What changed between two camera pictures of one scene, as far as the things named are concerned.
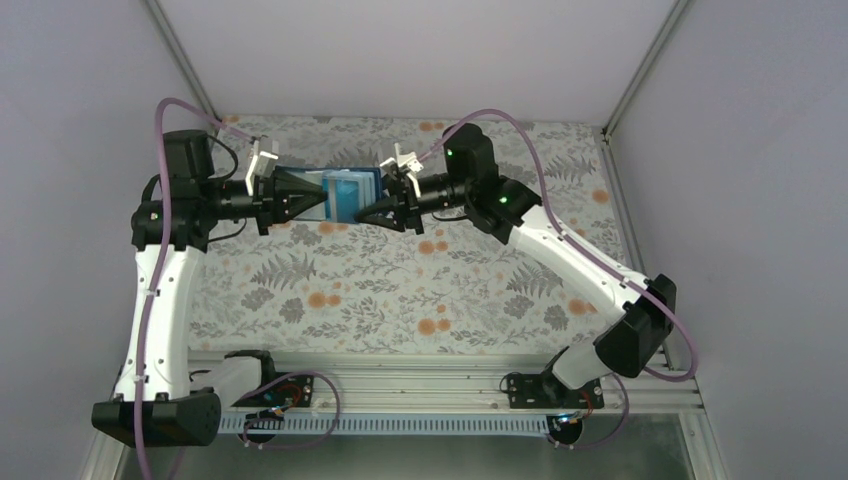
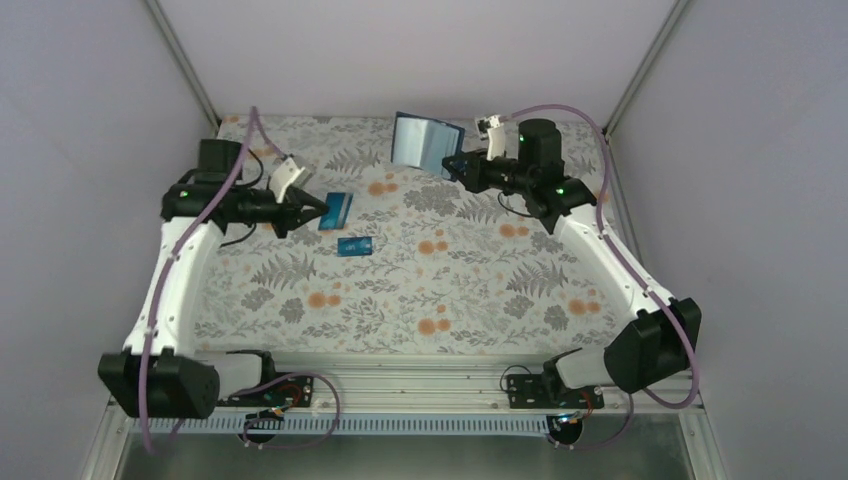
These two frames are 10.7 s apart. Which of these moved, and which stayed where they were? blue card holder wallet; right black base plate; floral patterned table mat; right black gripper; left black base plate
Moved: blue card holder wallet; right black gripper
Stayed: floral patterned table mat; left black base plate; right black base plate
